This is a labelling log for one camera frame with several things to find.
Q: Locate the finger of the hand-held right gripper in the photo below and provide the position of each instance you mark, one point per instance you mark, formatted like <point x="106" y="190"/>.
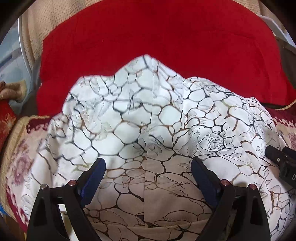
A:
<point x="272" y="155"/>

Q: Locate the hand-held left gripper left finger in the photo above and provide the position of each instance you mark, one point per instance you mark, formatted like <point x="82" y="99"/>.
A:
<point x="92" y="178"/>

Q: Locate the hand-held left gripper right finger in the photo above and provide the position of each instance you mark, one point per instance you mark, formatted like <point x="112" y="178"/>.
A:
<point x="204" y="180"/>

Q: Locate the white crackle-print coat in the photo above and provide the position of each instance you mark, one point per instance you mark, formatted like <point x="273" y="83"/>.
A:
<point x="148" y="129"/>

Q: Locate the floral plush blanket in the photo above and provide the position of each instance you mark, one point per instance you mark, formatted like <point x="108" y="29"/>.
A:
<point x="20" y="157"/>

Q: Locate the white board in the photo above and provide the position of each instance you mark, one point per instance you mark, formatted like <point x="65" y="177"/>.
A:
<point x="275" y="27"/>

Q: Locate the silver refrigerator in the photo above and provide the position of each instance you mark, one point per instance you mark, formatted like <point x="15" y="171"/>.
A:
<point x="11" y="55"/>

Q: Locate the red sofa cover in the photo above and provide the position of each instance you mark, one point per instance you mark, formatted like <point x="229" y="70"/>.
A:
<point x="161" y="34"/>

